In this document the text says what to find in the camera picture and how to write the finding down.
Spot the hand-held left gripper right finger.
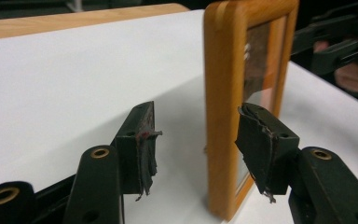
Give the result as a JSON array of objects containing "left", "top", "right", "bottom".
[{"left": 234, "top": 102, "right": 301, "bottom": 204}]

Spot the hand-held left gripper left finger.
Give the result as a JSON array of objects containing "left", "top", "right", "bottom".
[{"left": 114, "top": 100, "right": 163, "bottom": 203}]

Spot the wooden photo frame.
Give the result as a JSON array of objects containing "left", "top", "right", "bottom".
[{"left": 202, "top": 0, "right": 300, "bottom": 223}]

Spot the white table mat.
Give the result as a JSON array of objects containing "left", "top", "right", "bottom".
[{"left": 0, "top": 8, "right": 358, "bottom": 224}]

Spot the white metal stand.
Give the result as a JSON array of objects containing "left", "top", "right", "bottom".
[{"left": 65, "top": 0, "right": 84, "bottom": 13}]

